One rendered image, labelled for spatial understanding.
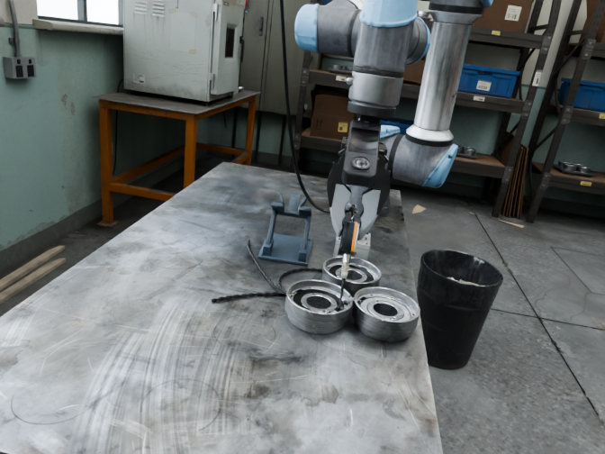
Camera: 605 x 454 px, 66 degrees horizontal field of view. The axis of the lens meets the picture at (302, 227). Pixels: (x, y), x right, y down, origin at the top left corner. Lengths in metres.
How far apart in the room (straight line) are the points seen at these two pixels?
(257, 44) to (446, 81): 3.54
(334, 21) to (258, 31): 3.77
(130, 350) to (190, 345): 0.08
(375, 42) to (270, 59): 3.89
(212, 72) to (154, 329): 2.34
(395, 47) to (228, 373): 0.49
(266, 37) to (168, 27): 1.72
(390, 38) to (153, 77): 2.46
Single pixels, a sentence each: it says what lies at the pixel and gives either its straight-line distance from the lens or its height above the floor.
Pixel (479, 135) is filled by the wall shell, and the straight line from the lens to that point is 4.85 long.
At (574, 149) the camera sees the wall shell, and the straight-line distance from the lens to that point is 5.12.
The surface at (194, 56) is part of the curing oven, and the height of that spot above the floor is 1.06.
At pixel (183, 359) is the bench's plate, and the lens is 0.65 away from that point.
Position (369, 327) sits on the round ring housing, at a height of 0.82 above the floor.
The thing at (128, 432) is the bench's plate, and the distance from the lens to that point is 0.57.
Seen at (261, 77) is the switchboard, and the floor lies 0.86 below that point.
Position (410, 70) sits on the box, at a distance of 4.17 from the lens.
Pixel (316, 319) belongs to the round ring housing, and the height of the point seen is 0.83.
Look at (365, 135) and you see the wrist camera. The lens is 0.69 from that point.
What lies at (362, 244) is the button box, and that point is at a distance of 0.95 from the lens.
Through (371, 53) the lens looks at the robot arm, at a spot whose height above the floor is 1.20.
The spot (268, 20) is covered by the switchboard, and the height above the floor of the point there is 1.36.
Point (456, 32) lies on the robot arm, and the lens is 1.14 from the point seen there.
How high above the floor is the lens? 1.20
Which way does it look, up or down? 21 degrees down
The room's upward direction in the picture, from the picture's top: 8 degrees clockwise
